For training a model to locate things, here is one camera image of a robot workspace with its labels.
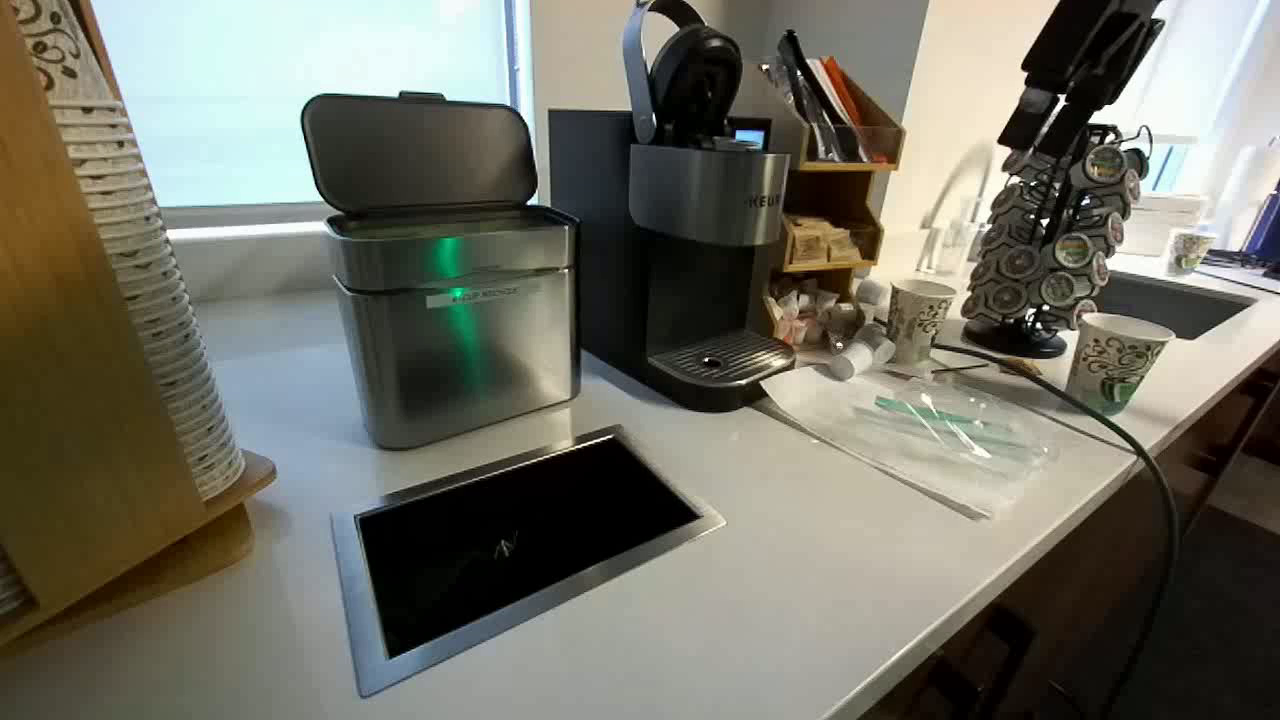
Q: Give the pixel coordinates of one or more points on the wooden cup dispenser stand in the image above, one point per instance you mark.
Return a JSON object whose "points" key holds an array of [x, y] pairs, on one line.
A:
{"points": [[65, 440]]}

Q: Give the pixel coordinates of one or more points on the coffee pod on carousel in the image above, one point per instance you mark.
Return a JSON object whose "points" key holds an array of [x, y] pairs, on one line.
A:
{"points": [[1075, 254], [1058, 290], [1105, 166]]}

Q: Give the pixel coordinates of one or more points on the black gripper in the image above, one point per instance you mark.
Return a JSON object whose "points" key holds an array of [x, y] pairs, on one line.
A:
{"points": [[1087, 33]]}

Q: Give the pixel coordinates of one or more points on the patterned paper cup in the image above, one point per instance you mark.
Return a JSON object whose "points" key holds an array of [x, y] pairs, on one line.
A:
{"points": [[1188, 249], [1118, 361], [923, 323]]}

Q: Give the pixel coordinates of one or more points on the pile of creamer cups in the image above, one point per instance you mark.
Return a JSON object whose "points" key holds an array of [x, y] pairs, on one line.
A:
{"points": [[813, 323]]}

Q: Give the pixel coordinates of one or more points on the steel counter sink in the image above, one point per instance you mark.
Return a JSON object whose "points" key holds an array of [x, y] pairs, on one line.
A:
{"points": [[1172, 305]]}

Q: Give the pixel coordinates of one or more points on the blue bottle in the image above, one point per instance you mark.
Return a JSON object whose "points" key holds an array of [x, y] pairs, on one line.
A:
{"points": [[1267, 224]]}

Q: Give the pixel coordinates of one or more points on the clear zip bag with stirrers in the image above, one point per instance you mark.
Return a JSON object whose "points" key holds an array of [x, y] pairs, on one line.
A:
{"points": [[923, 433]]}

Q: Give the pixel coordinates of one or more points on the chrome sink faucet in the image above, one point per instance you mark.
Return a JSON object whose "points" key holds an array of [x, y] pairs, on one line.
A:
{"points": [[952, 200]]}

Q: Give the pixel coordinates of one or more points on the black silver coffee machine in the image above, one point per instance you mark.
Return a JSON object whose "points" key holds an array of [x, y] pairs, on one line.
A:
{"points": [[695, 254]]}

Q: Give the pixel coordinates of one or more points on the stainless steel trash bin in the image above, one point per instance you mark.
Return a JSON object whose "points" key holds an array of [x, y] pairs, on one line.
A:
{"points": [[445, 327]]}

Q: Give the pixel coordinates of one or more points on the black plastic cutlery bundle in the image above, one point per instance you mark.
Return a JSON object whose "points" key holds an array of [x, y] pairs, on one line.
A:
{"points": [[807, 93]]}

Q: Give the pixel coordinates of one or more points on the wooden condiment organizer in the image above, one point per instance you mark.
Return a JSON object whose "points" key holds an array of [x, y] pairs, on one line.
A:
{"points": [[834, 212]]}

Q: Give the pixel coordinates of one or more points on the orange white packet bundle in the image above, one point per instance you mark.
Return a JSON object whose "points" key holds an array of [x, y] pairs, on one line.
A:
{"points": [[843, 111]]}

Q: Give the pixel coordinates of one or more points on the stack of patterned paper cups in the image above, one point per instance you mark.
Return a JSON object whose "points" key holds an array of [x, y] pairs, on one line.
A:
{"points": [[145, 281]]}

